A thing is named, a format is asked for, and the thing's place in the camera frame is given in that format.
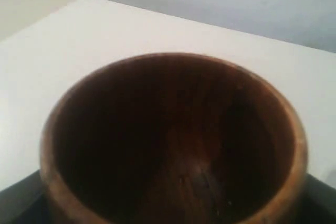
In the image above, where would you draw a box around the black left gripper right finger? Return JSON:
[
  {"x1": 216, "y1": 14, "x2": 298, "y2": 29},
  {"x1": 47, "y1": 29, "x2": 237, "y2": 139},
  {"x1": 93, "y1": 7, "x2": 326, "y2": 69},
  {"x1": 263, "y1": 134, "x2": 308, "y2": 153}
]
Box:
[{"x1": 294, "y1": 174, "x2": 336, "y2": 224}]

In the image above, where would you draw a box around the brown wooden cup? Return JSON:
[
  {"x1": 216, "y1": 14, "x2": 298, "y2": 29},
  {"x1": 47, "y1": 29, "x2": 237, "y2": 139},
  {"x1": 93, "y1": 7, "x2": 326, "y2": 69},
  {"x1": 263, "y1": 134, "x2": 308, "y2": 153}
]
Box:
[{"x1": 40, "y1": 52, "x2": 308, "y2": 223}]

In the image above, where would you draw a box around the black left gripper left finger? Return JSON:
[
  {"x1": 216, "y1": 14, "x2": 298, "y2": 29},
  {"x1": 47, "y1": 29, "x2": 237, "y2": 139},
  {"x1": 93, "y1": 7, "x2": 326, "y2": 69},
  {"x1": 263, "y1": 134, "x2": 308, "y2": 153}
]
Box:
[{"x1": 1, "y1": 170, "x2": 52, "y2": 224}]

